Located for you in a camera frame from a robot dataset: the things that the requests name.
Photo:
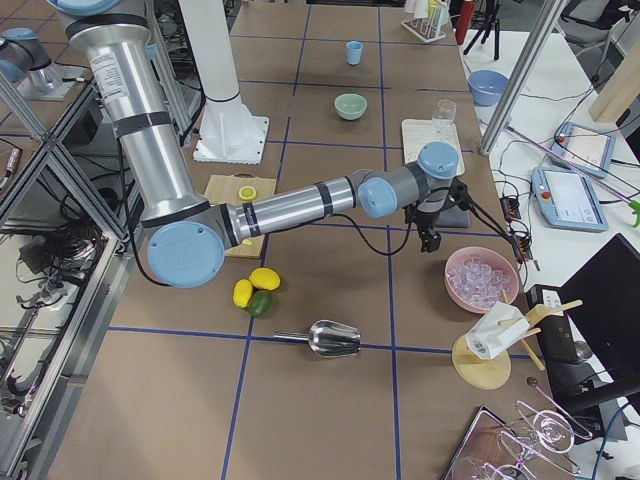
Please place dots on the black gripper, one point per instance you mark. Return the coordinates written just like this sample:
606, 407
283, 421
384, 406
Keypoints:
425, 220

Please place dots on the metal ice scoop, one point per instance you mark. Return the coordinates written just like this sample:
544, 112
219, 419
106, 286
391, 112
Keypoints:
327, 338

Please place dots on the mint green bowl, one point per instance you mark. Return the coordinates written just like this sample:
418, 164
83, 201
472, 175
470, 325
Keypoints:
350, 106

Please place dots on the light blue cup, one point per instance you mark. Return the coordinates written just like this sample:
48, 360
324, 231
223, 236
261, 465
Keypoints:
354, 51

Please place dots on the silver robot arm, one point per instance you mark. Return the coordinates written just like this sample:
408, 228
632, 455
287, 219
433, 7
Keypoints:
28, 67
188, 235

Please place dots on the pink bowl with ice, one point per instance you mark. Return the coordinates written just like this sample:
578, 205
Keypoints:
477, 277

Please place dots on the blue bowl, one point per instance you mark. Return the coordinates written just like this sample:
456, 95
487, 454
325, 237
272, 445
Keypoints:
487, 87

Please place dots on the grey folded cloth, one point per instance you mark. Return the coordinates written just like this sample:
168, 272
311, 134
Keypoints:
454, 217

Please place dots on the cream bear tray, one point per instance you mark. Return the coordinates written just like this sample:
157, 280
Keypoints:
416, 133

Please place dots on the white mug on stand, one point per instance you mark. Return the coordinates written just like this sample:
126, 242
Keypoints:
496, 331

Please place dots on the clear glass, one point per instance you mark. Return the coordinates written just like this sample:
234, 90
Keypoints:
443, 117

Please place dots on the wooden mug stand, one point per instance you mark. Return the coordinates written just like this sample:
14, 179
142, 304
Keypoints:
492, 374

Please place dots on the near teach pendant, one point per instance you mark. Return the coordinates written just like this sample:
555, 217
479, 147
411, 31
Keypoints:
567, 200

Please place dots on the teach pendant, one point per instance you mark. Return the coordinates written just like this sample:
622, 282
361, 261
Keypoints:
589, 149
567, 200

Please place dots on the yellow lemon upper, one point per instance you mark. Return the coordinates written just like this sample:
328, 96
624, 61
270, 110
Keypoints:
264, 278

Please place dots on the green lime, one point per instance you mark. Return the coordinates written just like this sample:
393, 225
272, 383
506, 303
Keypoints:
260, 303

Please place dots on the far teach pendant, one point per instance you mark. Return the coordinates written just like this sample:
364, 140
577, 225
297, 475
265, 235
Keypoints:
589, 149

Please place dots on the lemon half slice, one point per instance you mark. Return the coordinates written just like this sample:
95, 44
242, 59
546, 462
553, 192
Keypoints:
247, 193

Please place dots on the yellow lemon near green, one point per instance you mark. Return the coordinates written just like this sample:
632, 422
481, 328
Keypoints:
242, 293

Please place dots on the black monitor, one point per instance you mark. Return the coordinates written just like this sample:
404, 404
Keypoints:
608, 320

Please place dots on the wooden cutting board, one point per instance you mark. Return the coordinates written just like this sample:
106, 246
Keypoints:
223, 188

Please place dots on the white cup rack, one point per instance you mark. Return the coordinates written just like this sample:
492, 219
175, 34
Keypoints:
427, 19

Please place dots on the black tripod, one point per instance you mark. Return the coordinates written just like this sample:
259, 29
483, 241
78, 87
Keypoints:
489, 26

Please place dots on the red cylinder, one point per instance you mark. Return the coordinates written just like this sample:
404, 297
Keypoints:
464, 20

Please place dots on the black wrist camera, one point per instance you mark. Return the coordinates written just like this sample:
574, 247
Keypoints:
457, 196

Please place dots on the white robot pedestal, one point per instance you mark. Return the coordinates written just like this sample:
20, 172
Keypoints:
228, 132

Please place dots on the aluminium frame post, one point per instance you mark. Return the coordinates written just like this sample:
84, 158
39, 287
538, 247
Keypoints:
527, 59

